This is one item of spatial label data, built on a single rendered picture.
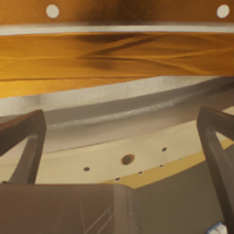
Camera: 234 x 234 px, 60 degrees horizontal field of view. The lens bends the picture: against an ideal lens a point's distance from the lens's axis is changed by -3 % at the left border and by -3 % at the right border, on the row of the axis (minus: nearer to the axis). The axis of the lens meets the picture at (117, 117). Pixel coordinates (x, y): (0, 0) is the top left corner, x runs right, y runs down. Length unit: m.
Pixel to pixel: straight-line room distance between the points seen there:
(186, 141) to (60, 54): 0.16
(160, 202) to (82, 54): 0.23
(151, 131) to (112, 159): 0.05
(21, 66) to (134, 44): 0.12
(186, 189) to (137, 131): 0.16
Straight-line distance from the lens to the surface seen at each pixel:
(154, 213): 0.33
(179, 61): 0.23
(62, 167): 0.20
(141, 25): 0.21
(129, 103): 0.24
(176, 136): 0.22
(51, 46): 0.22
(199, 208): 0.38
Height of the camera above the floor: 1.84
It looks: 35 degrees down
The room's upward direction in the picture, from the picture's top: straight up
